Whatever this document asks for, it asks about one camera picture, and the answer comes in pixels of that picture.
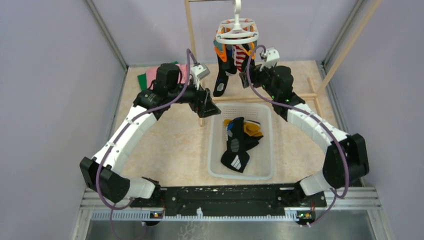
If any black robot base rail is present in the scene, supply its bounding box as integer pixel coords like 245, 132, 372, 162
130, 183, 327, 220

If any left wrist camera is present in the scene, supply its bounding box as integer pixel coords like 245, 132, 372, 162
190, 63, 210, 90

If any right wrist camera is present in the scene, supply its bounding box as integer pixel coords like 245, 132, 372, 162
259, 47, 280, 71

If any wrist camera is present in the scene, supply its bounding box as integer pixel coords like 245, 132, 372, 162
190, 63, 210, 90
259, 47, 280, 71

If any pink cloth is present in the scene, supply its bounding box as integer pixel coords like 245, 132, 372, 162
144, 62, 188, 87

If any yellow sock with brown stripes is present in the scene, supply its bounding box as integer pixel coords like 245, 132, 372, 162
223, 119, 232, 128

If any wooden drying rack frame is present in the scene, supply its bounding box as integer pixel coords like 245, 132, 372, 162
184, 0, 383, 127

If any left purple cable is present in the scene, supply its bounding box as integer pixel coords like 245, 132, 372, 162
95, 48, 200, 240

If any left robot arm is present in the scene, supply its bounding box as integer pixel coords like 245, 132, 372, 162
79, 63, 221, 207

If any red white striped sock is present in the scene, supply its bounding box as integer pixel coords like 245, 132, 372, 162
232, 43, 250, 73

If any black sock with grey patches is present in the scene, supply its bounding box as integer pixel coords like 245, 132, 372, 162
220, 117, 250, 173

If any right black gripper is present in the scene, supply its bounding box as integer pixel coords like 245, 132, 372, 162
239, 60, 278, 100

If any green cloth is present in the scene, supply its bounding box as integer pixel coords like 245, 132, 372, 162
137, 63, 163, 91

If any white plastic basket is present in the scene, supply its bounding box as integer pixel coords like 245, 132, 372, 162
207, 102, 275, 181

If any white round clip hanger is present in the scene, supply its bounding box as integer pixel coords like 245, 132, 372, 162
215, 0, 259, 45

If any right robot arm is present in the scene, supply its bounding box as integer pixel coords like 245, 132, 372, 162
239, 65, 370, 206

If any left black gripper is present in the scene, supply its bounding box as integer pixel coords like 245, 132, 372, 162
167, 74, 220, 117

